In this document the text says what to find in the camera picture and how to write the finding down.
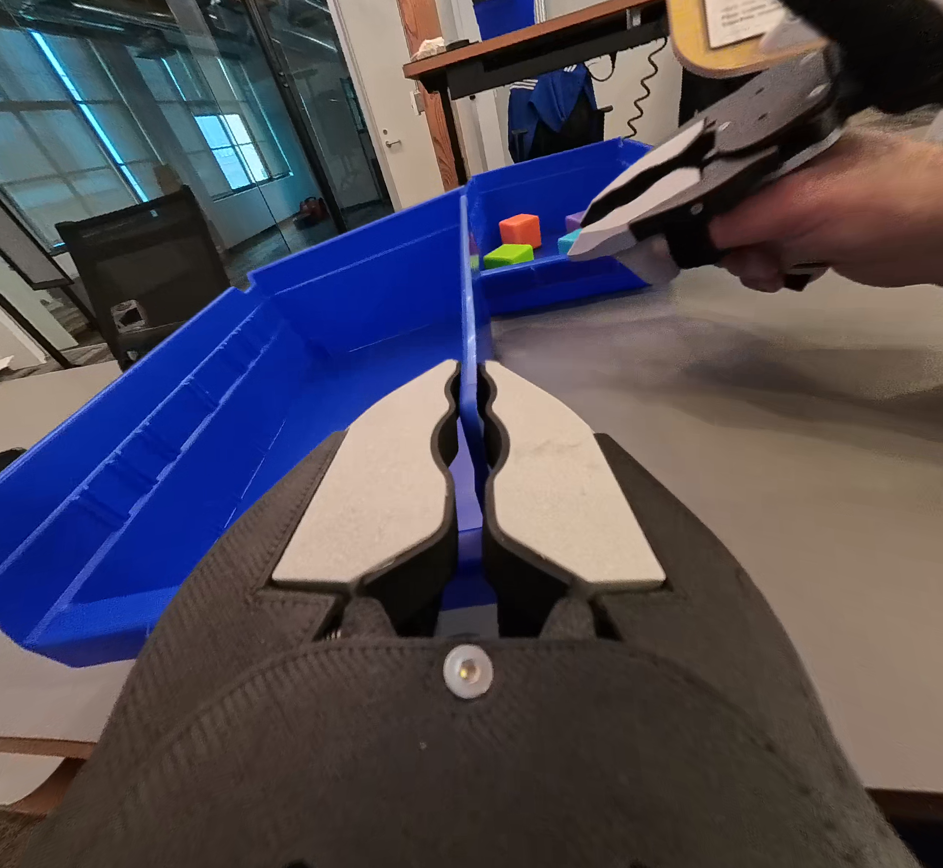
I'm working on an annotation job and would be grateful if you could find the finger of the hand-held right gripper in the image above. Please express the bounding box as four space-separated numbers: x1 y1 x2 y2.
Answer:
581 120 719 229
567 167 708 263

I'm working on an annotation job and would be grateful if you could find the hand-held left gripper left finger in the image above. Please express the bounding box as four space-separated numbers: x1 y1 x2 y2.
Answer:
271 360 462 639

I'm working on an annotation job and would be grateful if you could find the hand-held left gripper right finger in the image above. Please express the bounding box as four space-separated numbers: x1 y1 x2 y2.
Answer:
479 361 667 639

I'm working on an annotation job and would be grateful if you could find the blue plastic bin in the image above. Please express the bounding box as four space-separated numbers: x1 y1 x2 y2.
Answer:
0 186 511 667
466 139 657 318

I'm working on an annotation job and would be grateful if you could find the grey desk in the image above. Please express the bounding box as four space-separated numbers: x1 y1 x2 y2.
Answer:
0 267 943 810

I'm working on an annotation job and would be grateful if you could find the person's right hand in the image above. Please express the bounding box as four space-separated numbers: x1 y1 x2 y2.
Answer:
709 127 943 293

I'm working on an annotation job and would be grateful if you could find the blue jacket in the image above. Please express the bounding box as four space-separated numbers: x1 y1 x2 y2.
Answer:
507 63 614 163

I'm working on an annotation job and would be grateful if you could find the wooden top table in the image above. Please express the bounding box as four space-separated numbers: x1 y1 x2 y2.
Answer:
403 0 668 103

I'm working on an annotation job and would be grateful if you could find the small blue bin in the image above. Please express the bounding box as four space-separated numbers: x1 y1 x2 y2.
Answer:
473 0 537 42

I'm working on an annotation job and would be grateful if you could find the wooden column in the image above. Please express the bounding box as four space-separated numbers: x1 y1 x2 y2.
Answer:
379 0 470 191

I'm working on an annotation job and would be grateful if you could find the black mesh chair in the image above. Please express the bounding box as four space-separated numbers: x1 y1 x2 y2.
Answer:
55 186 231 371

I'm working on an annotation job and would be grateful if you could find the black coiled cable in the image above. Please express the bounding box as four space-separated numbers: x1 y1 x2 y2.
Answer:
626 35 661 140

